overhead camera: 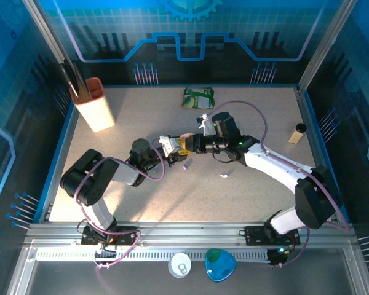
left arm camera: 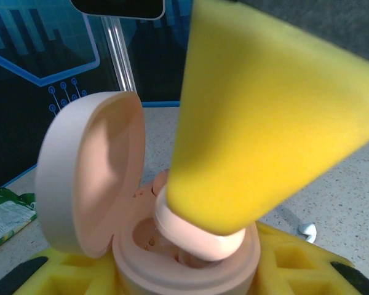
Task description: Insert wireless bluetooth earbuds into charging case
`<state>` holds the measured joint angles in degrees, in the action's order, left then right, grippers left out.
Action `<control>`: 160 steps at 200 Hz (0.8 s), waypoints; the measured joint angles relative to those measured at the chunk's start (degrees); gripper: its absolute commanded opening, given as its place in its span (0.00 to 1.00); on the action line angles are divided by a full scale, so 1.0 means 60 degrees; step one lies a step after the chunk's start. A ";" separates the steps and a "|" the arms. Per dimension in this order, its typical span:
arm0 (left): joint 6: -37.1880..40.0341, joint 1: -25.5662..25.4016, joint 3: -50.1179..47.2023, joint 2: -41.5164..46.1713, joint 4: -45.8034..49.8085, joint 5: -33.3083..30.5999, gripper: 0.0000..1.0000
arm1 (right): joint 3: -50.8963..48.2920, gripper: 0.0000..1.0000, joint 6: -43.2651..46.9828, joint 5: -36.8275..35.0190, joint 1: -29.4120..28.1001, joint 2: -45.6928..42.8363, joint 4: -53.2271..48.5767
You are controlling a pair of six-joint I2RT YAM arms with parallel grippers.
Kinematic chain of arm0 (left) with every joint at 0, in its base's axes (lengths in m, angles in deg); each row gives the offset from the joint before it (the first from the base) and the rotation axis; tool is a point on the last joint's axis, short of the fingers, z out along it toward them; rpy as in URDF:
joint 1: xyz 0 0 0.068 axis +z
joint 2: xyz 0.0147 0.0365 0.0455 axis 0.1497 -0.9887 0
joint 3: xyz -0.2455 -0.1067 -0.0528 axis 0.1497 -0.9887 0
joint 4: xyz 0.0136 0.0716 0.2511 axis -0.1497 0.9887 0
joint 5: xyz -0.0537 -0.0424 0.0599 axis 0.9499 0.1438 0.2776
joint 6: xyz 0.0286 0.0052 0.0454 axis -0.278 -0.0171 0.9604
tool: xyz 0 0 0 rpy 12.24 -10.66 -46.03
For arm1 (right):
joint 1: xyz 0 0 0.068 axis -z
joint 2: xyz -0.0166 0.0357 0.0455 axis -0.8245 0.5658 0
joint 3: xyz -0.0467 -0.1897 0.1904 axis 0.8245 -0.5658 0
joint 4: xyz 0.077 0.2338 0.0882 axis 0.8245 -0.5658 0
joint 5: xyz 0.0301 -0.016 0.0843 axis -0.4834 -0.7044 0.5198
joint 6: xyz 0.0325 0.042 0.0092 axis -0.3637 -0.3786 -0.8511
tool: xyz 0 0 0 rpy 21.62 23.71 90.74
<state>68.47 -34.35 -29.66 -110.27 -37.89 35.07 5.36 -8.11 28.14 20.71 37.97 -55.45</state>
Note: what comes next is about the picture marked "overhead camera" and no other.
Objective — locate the pink earbud charging case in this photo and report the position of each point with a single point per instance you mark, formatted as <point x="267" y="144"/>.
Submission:
<point x="187" y="135"/>

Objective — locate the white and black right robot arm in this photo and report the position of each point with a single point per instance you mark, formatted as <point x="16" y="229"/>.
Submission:
<point x="280" y="172"/>

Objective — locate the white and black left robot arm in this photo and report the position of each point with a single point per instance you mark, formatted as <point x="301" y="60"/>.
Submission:
<point x="89" y="178"/>

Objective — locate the green snack bag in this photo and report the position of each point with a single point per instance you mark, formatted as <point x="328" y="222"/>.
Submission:
<point x="198" y="98"/>

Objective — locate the cream and orange utensil holder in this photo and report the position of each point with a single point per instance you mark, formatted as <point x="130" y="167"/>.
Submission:
<point x="96" y="113"/>

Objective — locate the spice bottle with black cap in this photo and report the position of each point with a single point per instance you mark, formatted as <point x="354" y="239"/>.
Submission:
<point x="296" y="136"/>

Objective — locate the wooden chopsticks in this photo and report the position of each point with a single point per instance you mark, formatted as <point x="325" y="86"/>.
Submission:
<point x="85" y="92"/>

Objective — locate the black kitchen knife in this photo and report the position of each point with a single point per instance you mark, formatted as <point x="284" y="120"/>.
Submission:
<point x="77" y="75"/>
<point x="69" y="78"/>

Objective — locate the silver tin can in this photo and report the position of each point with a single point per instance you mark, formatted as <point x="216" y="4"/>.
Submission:
<point x="180" y="264"/>

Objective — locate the blue triangular plastic container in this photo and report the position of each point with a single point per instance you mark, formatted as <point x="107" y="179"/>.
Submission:
<point x="219" y="265"/>

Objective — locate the black connector board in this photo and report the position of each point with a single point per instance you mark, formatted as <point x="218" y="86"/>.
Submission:
<point x="278" y="255"/>

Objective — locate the aluminium mounting rail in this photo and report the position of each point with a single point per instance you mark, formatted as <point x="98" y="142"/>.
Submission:
<point x="187" y="233"/>

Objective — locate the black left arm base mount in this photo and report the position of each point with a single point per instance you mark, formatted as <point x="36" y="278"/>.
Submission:
<point x="126" y="236"/>

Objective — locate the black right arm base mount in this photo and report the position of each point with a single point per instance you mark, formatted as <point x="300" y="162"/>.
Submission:
<point x="255" y="235"/>

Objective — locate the aluminium frame post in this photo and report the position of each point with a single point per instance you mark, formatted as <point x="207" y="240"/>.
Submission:
<point x="46" y="33"/>
<point x="323" y="46"/>

